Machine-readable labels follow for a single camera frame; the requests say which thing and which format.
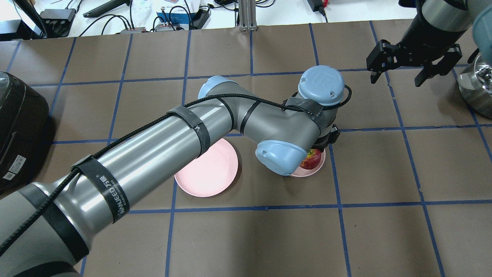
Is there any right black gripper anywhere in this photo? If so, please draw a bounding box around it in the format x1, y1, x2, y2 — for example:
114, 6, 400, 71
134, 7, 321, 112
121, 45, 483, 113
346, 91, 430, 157
366, 15, 465, 87

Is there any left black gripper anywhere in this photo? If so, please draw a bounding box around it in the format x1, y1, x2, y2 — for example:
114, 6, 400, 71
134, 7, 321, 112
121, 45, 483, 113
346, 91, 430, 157
312, 124, 341, 152

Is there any red yellow apple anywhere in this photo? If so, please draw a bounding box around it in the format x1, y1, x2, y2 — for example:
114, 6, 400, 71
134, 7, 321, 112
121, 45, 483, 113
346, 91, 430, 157
300, 149, 322, 170

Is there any pink bowl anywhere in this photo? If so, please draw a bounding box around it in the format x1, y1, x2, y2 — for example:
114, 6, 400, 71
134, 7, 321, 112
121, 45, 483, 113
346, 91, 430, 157
290, 152, 326, 177

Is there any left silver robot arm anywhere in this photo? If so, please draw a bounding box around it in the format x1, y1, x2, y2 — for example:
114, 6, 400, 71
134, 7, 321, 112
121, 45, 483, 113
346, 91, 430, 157
1, 65, 352, 277

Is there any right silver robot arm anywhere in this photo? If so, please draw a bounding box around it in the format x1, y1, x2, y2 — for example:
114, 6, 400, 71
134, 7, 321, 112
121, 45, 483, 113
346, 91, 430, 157
367, 0, 492, 87

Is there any pink plate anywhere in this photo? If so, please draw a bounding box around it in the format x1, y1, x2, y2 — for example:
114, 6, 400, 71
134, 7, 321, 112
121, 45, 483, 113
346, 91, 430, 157
174, 138, 239, 198

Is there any steel steamer pot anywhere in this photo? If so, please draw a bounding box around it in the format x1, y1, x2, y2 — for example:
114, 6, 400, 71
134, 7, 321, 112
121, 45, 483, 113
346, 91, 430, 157
457, 53, 492, 119

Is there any blue white box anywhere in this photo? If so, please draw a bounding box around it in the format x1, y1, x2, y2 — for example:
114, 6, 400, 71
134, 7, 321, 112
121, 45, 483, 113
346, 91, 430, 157
156, 10, 202, 30

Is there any black tool bar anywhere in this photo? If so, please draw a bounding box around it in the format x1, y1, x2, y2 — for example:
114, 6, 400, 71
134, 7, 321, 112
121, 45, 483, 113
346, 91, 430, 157
83, 0, 131, 18

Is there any dark grey rice cooker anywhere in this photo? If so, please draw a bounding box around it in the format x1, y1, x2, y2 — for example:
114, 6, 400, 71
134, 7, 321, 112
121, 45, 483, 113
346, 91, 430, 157
0, 71, 49, 192

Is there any aluminium frame post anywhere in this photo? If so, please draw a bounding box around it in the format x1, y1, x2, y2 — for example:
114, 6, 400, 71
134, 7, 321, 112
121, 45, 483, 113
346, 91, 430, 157
238, 0, 257, 32

